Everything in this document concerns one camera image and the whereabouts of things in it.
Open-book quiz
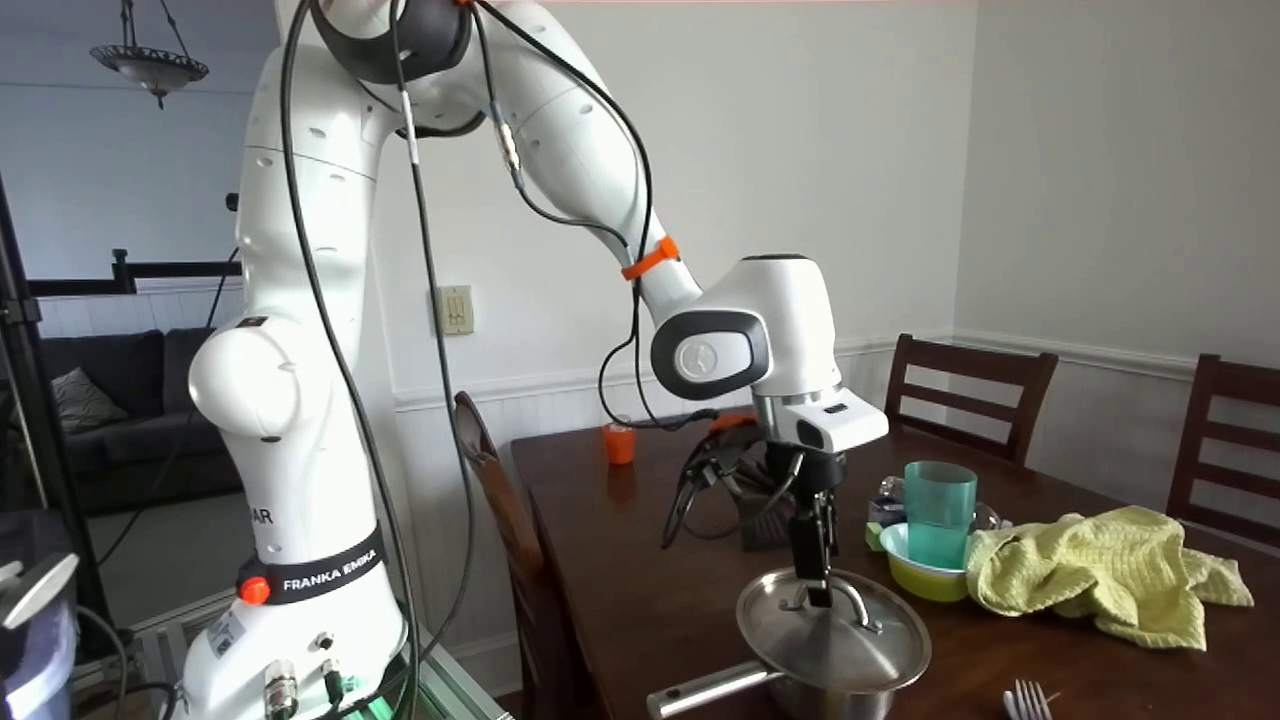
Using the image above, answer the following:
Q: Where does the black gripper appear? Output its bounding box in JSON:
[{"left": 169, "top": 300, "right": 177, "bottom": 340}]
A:
[{"left": 767, "top": 442, "right": 842, "bottom": 586}]

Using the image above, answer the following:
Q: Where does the steel pot lid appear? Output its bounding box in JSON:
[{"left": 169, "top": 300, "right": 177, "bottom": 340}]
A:
[{"left": 734, "top": 568, "right": 933, "bottom": 694}]

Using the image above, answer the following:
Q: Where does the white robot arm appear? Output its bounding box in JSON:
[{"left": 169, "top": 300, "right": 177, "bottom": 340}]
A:
[{"left": 180, "top": 0, "right": 888, "bottom": 720}]

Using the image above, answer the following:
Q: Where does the black spatula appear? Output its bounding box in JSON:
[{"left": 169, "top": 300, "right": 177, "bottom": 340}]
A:
[{"left": 738, "top": 497, "right": 790, "bottom": 553}]

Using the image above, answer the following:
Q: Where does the yellow-green bowl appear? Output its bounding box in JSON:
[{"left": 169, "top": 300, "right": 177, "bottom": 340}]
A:
[{"left": 878, "top": 522, "right": 968, "bottom": 603}]

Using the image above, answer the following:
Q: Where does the teal plastic cup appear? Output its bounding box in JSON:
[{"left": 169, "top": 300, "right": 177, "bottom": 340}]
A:
[{"left": 905, "top": 461, "right": 977, "bottom": 568}]

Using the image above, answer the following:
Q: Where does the orange juice bottle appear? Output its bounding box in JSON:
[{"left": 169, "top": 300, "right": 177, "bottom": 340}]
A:
[{"left": 598, "top": 422, "right": 636, "bottom": 467}]

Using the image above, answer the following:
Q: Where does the dark wooden chair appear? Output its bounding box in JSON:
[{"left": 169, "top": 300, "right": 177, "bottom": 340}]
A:
[
  {"left": 450, "top": 391, "right": 589, "bottom": 720},
  {"left": 1168, "top": 356, "right": 1280, "bottom": 547},
  {"left": 883, "top": 334, "right": 1054, "bottom": 465}
]

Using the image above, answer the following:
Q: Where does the yellow-green cloth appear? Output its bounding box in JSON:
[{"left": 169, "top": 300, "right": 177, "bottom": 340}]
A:
[{"left": 962, "top": 504, "right": 1256, "bottom": 650}]

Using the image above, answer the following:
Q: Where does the dark sofa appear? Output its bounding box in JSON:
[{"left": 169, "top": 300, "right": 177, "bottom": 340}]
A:
[{"left": 40, "top": 329, "right": 238, "bottom": 514}]

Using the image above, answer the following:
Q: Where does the hanging ceiling lamp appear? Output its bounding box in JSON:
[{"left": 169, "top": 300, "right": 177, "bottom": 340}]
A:
[{"left": 93, "top": 0, "right": 208, "bottom": 108}]

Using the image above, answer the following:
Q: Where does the steel pot with handle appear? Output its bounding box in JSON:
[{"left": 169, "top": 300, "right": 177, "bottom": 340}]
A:
[{"left": 642, "top": 661, "right": 890, "bottom": 720}]

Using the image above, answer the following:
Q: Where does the white wall switch plate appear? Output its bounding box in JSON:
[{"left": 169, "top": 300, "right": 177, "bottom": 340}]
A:
[{"left": 434, "top": 282, "right": 474, "bottom": 334}]

